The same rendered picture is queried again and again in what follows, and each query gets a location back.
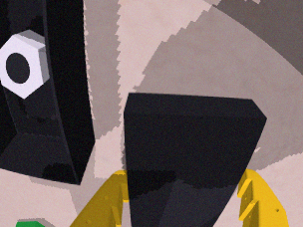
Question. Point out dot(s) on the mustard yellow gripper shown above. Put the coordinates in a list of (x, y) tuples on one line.
[(259, 206)]

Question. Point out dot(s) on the white hex nut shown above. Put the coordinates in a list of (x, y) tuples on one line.
[(23, 63)]

